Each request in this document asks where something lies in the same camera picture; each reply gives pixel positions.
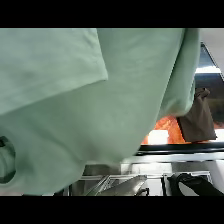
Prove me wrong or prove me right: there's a pale green T-shirt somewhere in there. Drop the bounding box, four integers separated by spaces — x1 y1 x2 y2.
0 27 202 197

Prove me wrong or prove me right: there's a brown garment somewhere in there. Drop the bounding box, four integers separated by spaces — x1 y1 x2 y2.
176 87 218 144

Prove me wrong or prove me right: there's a silver frame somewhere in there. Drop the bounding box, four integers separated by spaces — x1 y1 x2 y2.
53 151 224 197

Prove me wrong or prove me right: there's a black cable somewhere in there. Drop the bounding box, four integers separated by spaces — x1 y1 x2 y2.
134 187 151 197

